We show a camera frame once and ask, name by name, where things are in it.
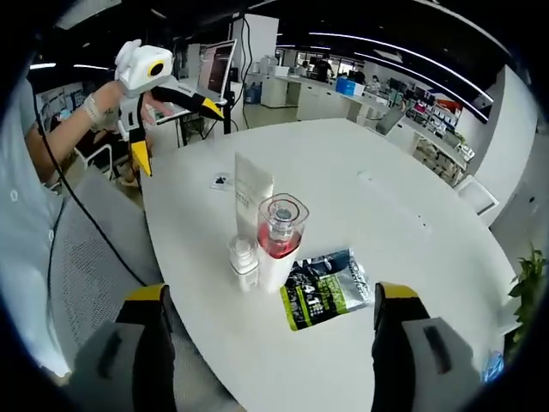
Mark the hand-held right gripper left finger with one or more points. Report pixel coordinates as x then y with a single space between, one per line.
128 365

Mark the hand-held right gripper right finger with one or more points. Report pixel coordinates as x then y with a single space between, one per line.
420 365

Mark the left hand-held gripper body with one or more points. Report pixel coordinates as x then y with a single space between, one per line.
139 68

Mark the small white skincare sachet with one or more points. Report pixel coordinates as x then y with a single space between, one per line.
221 180

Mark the white skincare squeeze tube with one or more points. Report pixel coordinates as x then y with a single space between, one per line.
251 189

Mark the silver green skincare sachet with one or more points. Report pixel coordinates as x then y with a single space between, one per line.
321 296

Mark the clear bottle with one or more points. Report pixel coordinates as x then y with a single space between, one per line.
244 274

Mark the white skincare bottle red band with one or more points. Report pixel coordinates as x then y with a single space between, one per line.
274 270

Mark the blue storage box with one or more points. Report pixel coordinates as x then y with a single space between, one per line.
349 86

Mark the person's left hand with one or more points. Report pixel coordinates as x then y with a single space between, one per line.
110 105

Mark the black laptop stand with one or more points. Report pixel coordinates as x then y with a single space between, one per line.
185 129

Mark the white laptop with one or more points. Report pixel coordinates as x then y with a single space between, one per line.
214 68

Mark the blue plastic bag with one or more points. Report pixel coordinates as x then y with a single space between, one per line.
492 367

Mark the white office counter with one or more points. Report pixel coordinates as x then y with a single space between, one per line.
317 103

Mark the potted green plant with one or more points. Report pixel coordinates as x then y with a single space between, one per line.
529 279

